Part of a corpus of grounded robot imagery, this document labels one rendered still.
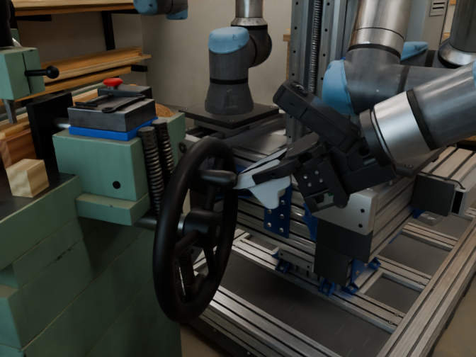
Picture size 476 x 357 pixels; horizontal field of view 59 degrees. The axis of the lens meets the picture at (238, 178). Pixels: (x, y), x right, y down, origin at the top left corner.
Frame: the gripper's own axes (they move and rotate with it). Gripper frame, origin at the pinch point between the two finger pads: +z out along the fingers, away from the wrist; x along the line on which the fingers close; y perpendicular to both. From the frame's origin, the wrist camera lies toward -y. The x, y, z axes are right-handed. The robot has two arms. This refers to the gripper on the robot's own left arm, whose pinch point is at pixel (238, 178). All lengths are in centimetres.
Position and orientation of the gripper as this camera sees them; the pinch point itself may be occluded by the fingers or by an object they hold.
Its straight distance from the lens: 58.9
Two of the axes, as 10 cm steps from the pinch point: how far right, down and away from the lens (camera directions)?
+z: -8.1, 3.4, 4.7
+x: 3.2, -4.1, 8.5
